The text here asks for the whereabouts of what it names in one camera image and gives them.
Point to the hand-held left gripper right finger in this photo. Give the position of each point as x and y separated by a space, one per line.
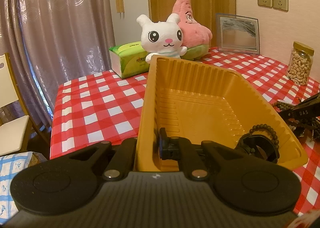
166 147

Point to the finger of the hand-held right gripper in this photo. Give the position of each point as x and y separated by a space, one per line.
285 114

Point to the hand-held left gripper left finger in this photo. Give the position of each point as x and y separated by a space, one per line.
125 152

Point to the pile of bead jewelry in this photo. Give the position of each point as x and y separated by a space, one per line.
282 105

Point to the yellow plastic tray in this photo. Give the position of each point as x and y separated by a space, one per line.
200 97

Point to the cashew nut jar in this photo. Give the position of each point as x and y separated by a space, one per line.
300 65

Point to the red white checkered tablecloth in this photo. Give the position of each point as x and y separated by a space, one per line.
100 107

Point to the green tissue pack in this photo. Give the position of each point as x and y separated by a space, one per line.
130 62

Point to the white bunny plush toy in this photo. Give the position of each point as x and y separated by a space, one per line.
160 37

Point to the white wooden chair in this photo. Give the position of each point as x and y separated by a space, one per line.
12 132

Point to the blue white patterned cloth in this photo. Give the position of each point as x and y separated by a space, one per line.
12 180

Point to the pink starfish plush toy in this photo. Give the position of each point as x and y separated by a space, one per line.
192 30

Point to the grey patterned curtain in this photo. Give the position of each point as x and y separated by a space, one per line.
62 30

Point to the glass picture frame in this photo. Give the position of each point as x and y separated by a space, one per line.
237 35

